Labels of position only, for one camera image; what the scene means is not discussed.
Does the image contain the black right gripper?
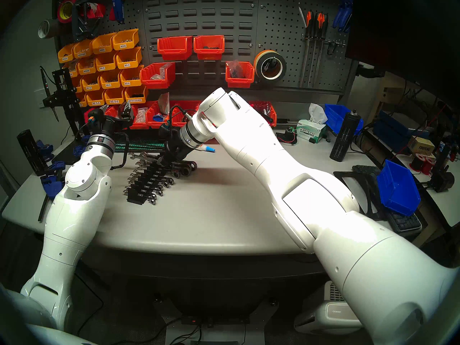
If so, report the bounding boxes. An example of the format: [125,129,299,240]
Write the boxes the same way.
[155,124,187,169]

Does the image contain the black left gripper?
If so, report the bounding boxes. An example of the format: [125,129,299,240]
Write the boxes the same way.
[88,102,134,138]

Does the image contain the silver combination wrench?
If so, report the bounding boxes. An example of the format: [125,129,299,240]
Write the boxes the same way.
[129,152,169,164]

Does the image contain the yellow bin labelled M2.5-5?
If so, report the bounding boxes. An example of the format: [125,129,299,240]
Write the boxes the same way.
[104,87,127,105]

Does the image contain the chrome racked ratchet wrench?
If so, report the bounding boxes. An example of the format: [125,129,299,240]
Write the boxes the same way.
[125,183,164,197]
[134,164,181,179]
[135,158,193,177]
[129,169,175,187]
[128,175,170,189]

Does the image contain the yellow bin labelled M2.5-6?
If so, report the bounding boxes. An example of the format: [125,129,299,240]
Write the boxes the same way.
[86,90,107,107]

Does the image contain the largest chrome racked wrench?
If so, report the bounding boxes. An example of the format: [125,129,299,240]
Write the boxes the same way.
[138,151,198,171]

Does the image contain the yellow bin labelled M4-0.7 HEX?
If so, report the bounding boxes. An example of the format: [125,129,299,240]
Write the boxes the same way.
[124,85,149,104]

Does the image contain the green cutting mat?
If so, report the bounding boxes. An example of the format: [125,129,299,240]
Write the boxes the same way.
[114,142,169,151]

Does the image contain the yellow bin labelled M3-8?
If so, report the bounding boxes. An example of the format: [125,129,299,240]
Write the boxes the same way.
[100,70,123,89]

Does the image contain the yellow bin labelled M3-6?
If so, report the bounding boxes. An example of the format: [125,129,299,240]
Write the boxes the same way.
[120,65,144,87]

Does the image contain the yellow bin labelled M3-12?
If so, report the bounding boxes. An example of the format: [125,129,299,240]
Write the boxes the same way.
[81,74,103,92]

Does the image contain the smallest chrome racked wrench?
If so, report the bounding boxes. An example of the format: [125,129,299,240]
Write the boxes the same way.
[123,190,157,206]

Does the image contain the yellow bin labelled M4-6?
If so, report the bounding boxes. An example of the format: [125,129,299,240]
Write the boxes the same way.
[94,52,118,72]

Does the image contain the black wrench holder rack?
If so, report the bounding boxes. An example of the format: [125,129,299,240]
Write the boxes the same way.
[126,153,171,206]

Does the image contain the red hanging storage bin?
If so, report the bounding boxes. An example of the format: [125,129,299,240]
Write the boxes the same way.
[157,36,193,61]
[225,61,255,88]
[194,35,225,60]
[140,63,176,89]

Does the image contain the black soldering iron stand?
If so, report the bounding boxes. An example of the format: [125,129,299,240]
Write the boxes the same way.
[42,68,85,136]

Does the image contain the yellow bin labelled M4X4X6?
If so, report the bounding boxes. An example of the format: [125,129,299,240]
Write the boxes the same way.
[77,57,97,75]

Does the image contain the yellow bin labelled M3-4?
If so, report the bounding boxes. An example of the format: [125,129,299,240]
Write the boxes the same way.
[116,47,142,69]

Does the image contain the clear plastic parts box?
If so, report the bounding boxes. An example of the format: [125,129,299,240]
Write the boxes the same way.
[150,64,173,81]

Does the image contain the yellow bin labelled M3X8 BAD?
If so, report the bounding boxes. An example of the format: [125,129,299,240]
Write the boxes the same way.
[73,40,95,59]

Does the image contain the yellow bin labelled M3X6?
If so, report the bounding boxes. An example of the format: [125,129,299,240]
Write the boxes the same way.
[112,29,139,51]

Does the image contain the black soldering iron pen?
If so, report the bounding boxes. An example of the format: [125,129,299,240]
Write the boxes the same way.
[40,66,60,123]

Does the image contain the yellow bin labelled M3X5X4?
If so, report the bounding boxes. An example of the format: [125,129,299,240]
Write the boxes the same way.
[57,43,77,63]

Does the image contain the black screw clamp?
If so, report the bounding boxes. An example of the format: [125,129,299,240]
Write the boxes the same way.
[71,0,105,43]

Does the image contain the black ribbed cylinder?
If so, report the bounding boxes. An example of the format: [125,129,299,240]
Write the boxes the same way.
[17,129,49,176]
[330,110,363,162]

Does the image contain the red yellow tape roll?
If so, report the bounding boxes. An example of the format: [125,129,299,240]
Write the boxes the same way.
[57,0,78,24]

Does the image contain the large orange white tape roll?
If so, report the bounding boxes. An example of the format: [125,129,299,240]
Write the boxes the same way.
[253,50,287,83]

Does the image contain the Kimtech tissue box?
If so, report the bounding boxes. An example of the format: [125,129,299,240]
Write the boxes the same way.
[296,103,328,143]

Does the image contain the black power strip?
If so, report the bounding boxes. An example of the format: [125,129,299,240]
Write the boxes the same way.
[181,314,250,327]

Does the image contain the grey pegboard back panel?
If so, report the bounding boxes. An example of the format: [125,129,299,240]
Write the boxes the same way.
[54,0,360,95]

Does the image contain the blue plastic bin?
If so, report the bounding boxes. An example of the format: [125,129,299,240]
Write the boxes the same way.
[377,159,421,216]
[324,103,364,135]

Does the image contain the white Coway air purifier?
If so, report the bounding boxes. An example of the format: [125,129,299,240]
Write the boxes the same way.
[294,281,362,335]

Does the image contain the dark blue crate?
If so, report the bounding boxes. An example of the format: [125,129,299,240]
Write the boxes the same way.
[373,111,414,151]

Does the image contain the black computer keyboard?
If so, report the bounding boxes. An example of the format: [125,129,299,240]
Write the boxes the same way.
[352,165,422,233]

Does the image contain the small cardboard box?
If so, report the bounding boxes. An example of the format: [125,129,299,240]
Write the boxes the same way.
[408,136,435,156]

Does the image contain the black computer monitor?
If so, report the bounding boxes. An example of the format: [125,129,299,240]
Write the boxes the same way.
[345,0,460,104]

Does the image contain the black bench device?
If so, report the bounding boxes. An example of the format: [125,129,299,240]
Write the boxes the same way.
[428,143,456,193]

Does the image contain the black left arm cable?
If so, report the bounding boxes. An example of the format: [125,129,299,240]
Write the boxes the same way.
[111,132,130,170]

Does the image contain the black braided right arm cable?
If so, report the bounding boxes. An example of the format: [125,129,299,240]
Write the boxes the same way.
[167,105,194,133]

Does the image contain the grey duct tape roll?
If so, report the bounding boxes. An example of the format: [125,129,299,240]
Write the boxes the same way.
[38,19,60,39]

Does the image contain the black battery holder red wires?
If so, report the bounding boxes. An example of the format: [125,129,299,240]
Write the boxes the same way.
[275,127,299,144]

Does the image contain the black flat frame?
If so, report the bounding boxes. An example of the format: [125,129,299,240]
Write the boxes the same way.
[333,170,390,222]

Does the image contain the blue handled pliers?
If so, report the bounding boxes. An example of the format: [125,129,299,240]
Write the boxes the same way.
[332,0,354,33]

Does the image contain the red wire spool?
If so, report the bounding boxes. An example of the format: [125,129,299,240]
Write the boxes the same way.
[410,154,433,175]

